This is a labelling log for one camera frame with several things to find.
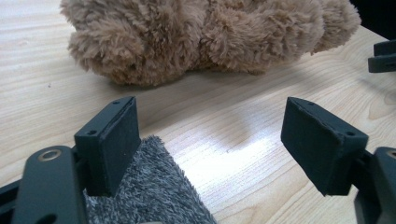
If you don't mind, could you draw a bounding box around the grey fluffy cloth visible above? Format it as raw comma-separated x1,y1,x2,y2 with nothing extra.
83,134,218,224

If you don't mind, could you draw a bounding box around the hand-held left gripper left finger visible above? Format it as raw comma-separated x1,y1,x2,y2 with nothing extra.
74,95,142,198

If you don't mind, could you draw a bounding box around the brown teddy bear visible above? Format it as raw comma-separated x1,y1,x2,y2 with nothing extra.
59,0,362,87

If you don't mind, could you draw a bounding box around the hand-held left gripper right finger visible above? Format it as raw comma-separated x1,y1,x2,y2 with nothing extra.
280,96,370,197

